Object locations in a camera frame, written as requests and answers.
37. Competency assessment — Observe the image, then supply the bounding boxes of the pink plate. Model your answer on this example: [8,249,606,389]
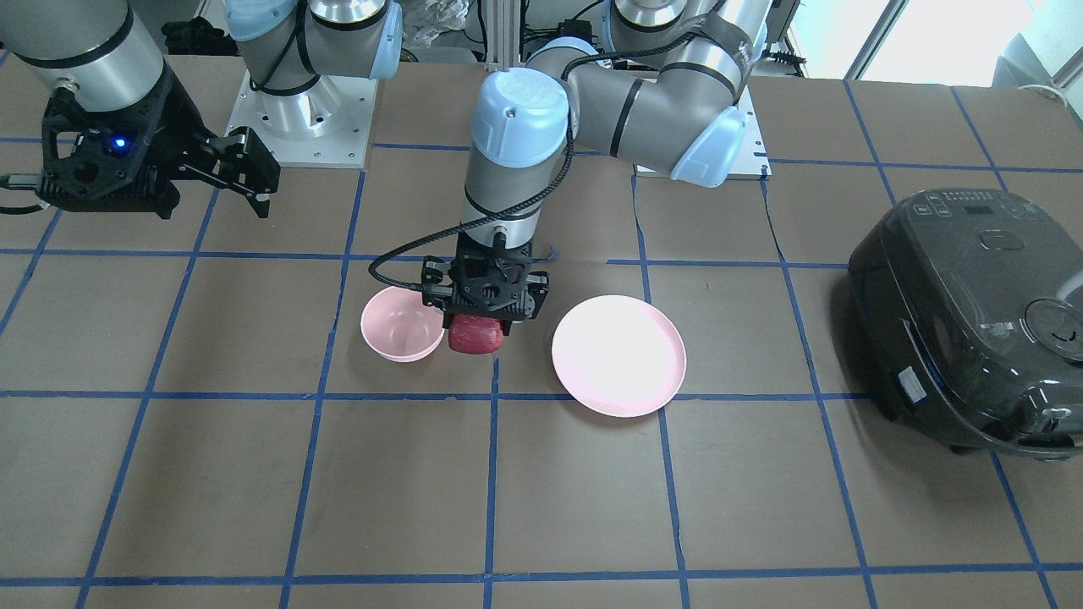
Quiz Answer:
[552,294,688,419]

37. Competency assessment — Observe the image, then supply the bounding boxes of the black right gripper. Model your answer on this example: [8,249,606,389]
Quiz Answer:
[37,65,280,219]

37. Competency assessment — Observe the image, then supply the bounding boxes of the dark brown rice cooker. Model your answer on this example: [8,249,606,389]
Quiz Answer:
[848,187,1082,459]

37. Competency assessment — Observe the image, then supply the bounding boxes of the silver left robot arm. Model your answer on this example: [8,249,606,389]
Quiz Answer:
[417,1,771,332]

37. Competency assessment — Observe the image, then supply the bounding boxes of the aluminium frame post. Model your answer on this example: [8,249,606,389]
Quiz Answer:
[479,0,523,73]

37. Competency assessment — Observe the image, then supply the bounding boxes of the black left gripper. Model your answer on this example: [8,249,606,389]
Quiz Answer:
[421,235,550,324]

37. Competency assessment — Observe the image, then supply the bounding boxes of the pink bowl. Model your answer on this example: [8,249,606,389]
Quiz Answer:
[358,288,445,363]

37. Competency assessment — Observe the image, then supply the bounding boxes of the red apple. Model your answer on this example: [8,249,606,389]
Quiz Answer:
[448,315,504,355]

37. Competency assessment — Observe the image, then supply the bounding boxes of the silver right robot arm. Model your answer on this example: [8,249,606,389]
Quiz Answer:
[3,1,403,219]

